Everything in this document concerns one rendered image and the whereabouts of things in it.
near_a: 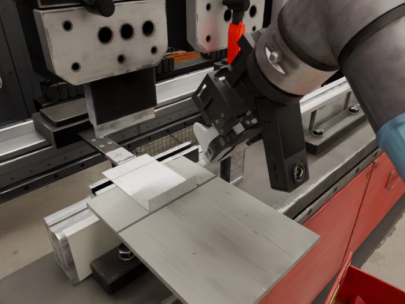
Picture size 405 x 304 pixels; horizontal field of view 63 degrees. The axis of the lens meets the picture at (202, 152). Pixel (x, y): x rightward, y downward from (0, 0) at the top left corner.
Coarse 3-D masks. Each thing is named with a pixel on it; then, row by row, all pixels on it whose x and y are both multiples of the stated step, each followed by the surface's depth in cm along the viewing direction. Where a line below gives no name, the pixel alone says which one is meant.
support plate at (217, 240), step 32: (192, 192) 48; (224, 192) 48; (128, 224) 42; (160, 224) 42; (192, 224) 42; (224, 224) 42; (256, 224) 42; (288, 224) 42; (160, 256) 38; (192, 256) 38; (224, 256) 38; (256, 256) 38; (288, 256) 38; (192, 288) 34; (224, 288) 34; (256, 288) 34
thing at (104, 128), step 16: (96, 80) 42; (112, 80) 43; (128, 80) 45; (144, 80) 47; (96, 96) 42; (112, 96) 44; (128, 96) 46; (144, 96) 48; (96, 112) 43; (112, 112) 45; (128, 112) 47; (144, 112) 50; (96, 128) 45; (112, 128) 47
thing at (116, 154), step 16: (48, 112) 64; (64, 112) 64; (80, 112) 64; (48, 128) 61; (64, 128) 61; (80, 128) 63; (64, 144) 62; (96, 144) 59; (112, 144) 59; (112, 160) 55; (128, 160) 55
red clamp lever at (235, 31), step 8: (224, 0) 46; (232, 0) 45; (240, 0) 44; (248, 0) 44; (232, 8) 46; (240, 8) 44; (240, 16) 46; (232, 24) 46; (240, 24) 46; (232, 32) 47; (240, 32) 46; (232, 40) 47; (232, 48) 48; (232, 56) 48
